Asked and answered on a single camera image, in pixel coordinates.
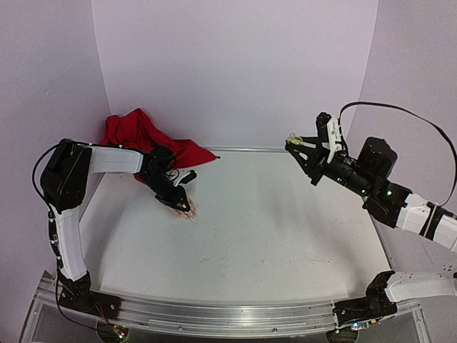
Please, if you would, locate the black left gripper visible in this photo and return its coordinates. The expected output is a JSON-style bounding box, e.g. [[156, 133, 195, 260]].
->
[[140, 171, 191, 212]]

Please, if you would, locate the yellow nail polish bottle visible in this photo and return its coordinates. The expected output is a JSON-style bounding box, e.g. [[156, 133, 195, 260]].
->
[[286, 132, 303, 146]]

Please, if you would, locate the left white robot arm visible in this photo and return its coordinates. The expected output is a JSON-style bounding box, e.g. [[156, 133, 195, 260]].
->
[[32, 139, 197, 319]]

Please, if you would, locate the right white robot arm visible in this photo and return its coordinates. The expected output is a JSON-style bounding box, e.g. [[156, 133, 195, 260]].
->
[[285, 136, 456, 327]]

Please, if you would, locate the mannequin hand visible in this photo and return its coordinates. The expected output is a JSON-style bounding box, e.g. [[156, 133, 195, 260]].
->
[[174, 198, 198, 221]]

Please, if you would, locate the red cloth garment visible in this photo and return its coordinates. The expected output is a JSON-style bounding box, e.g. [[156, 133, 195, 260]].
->
[[89, 109, 217, 179]]

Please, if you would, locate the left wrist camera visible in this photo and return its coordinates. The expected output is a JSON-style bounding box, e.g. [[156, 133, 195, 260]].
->
[[172, 170, 197, 187]]

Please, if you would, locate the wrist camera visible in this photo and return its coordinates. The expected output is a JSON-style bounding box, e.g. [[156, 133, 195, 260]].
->
[[172, 170, 197, 187], [316, 112, 347, 164]]

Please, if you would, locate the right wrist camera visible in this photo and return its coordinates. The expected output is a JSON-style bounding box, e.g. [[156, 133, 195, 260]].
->
[[316, 112, 347, 164]]

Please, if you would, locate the right black camera cable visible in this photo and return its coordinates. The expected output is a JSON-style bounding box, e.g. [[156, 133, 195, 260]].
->
[[338, 101, 457, 207]]

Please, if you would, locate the aluminium front rail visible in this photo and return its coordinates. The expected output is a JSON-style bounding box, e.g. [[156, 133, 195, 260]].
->
[[20, 273, 431, 342]]

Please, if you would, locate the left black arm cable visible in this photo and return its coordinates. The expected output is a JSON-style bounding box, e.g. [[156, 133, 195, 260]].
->
[[31, 142, 61, 215]]

